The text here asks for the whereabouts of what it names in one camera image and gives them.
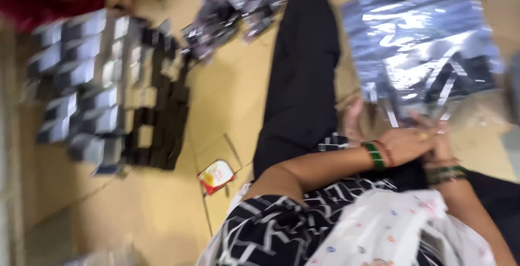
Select person's right hand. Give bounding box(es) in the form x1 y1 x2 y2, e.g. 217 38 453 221
407 111 460 165

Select person's left hand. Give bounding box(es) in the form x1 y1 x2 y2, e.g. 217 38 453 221
381 125 444 168

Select dark green bangles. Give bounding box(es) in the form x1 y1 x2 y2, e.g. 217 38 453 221
422 159 469 186

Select green and red bangles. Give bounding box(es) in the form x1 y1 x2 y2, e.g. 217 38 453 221
362 139 395 172

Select person's bare foot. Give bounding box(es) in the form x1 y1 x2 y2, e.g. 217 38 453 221
342 96 367 147

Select large clear plastic bag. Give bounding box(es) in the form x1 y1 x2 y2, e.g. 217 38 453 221
340 0 505 128

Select white dotted scarf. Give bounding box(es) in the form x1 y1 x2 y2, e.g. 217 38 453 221
316 188 498 266

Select person's black trouser leg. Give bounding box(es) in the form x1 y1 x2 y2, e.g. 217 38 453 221
253 0 343 179

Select black white patterned tunic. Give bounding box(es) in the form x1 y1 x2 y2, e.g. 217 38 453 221
213 133 445 266

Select pile of small dark packets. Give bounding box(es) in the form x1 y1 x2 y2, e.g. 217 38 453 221
181 0 305 61

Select red and white snack packet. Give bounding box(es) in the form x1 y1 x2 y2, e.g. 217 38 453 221
197 160 236 196

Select stack of silver black boxes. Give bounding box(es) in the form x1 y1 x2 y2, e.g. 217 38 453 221
22 8 191 176

